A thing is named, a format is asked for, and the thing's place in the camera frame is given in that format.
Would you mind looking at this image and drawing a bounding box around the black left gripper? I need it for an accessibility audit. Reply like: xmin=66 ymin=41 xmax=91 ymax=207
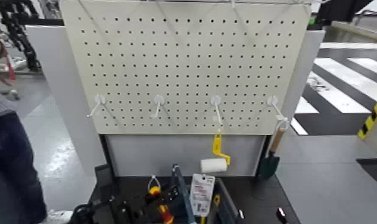
xmin=109 ymin=186 xmax=180 ymax=224

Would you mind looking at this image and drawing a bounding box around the red yellow screwdriver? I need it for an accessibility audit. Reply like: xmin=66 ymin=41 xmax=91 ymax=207
xmin=145 ymin=175 xmax=175 ymax=224

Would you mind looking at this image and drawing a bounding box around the grey blue folding crate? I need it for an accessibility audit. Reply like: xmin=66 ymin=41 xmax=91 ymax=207
xmin=144 ymin=164 xmax=242 ymax=224

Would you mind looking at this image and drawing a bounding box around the white carded tool package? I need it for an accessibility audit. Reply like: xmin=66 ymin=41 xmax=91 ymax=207
xmin=189 ymin=173 xmax=216 ymax=217

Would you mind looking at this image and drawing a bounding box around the white pegboard hook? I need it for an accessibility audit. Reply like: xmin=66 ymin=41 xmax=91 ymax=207
xmin=210 ymin=95 xmax=224 ymax=130
xmin=150 ymin=94 xmax=166 ymax=120
xmin=86 ymin=94 xmax=108 ymax=119
xmin=267 ymin=95 xmax=291 ymax=130

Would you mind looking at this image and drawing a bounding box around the white shoe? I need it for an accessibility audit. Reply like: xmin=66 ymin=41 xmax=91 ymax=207
xmin=47 ymin=209 xmax=74 ymax=224

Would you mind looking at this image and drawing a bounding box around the beige metal pegboard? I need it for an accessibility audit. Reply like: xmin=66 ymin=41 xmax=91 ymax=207
xmin=59 ymin=0 xmax=313 ymax=136

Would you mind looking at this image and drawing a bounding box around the person in dark jeans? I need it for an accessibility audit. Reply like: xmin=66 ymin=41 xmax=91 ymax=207
xmin=0 ymin=81 xmax=48 ymax=224

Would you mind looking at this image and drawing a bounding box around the white partition panel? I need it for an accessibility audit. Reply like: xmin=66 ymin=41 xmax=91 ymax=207
xmin=25 ymin=24 xmax=326 ymax=178

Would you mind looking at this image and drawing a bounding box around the black monitor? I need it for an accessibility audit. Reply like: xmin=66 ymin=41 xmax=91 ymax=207
xmin=316 ymin=0 xmax=375 ymax=25

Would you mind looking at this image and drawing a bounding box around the green trowel wooden handle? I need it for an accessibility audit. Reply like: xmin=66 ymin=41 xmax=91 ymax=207
xmin=258 ymin=126 xmax=286 ymax=181

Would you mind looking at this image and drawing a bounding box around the yellow handled paint roller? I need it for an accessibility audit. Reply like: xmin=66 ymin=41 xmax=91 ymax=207
xmin=200 ymin=131 xmax=232 ymax=174

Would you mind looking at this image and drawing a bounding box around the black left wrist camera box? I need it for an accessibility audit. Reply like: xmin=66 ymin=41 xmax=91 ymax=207
xmin=94 ymin=164 xmax=116 ymax=198

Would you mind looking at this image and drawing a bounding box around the black table frame post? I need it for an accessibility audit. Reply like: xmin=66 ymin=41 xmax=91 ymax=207
xmin=254 ymin=135 xmax=272 ymax=178
xmin=99 ymin=134 xmax=117 ymax=176

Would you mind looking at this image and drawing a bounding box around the yellow black hazard striped post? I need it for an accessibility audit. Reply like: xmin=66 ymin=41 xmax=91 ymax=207
xmin=357 ymin=88 xmax=377 ymax=161

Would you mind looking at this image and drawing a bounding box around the red lanyard strap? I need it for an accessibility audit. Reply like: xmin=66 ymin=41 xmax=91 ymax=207
xmin=0 ymin=54 xmax=18 ymax=87

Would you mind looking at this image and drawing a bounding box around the black cable chain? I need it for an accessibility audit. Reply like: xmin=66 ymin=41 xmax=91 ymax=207
xmin=0 ymin=0 xmax=43 ymax=72

